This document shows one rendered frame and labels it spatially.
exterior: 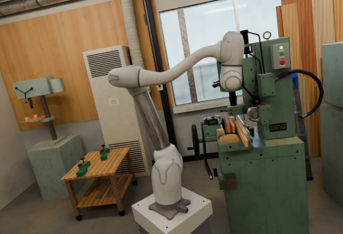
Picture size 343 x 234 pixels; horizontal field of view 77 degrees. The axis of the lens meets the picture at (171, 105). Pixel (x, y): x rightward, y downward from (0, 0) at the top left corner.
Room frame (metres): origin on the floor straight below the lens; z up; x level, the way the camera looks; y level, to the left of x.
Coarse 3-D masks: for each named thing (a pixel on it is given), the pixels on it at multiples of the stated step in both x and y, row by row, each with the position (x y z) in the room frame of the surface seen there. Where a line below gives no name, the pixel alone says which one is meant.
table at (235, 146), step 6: (216, 132) 1.58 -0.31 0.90; (210, 138) 1.57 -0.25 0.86; (216, 138) 1.56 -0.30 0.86; (240, 138) 1.38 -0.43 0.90; (222, 144) 1.35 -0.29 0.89; (228, 144) 1.34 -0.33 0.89; (234, 144) 1.34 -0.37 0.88; (240, 144) 1.33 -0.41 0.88; (222, 150) 1.35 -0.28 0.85; (228, 150) 1.34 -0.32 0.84
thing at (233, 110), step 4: (240, 104) 1.65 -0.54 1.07; (244, 104) 1.63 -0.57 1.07; (228, 108) 1.61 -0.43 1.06; (232, 108) 1.61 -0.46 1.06; (236, 108) 1.60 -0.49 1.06; (240, 108) 1.60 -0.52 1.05; (244, 108) 1.59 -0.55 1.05; (228, 112) 1.62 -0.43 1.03; (232, 112) 1.61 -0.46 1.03; (236, 112) 1.60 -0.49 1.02; (240, 112) 1.60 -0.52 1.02; (244, 112) 1.59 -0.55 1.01
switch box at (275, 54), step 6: (270, 48) 1.48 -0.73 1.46; (276, 48) 1.42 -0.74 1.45; (282, 48) 1.41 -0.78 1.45; (288, 48) 1.41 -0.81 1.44; (276, 54) 1.42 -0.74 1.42; (288, 54) 1.41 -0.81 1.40; (276, 60) 1.42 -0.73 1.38; (288, 60) 1.41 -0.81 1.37; (276, 66) 1.42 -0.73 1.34; (282, 66) 1.42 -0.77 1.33; (288, 66) 1.41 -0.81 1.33
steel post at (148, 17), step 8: (144, 0) 2.91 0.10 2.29; (144, 8) 2.93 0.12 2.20; (144, 16) 2.93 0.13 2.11; (152, 16) 2.92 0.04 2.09; (152, 24) 2.92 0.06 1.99; (152, 32) 2.92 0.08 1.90; (152, 40) 2.91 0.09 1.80; (152, 48) 2.93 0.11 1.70; (160, 56) 2.95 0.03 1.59; (160, 64) 2.92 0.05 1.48; (160, 88) 2.90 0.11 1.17; (168, 104) 2.92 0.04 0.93; (168, 112) 2.92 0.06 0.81; (168, 120) 2.92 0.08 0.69; (168, 128) 2.93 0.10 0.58; (168, 136) 2.93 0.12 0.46; (176, 144) 2.92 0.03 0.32
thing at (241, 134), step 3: (234, 120) 1.66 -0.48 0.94; (237, 123) 1.58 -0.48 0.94; (237, 126) 1.51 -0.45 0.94; (237, 129) 1.50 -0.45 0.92; (240, 129) 1.44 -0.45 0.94; (240, 132) 1.39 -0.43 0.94; (240, 135) 1.37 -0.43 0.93; (243, 135) 1.33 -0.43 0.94; (243, 138) 1.28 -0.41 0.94; (246, 138) 1.27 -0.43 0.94; (243, 141) 1.27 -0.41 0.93; (246, 141) 1.24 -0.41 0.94; (246, 144) 1.24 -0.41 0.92
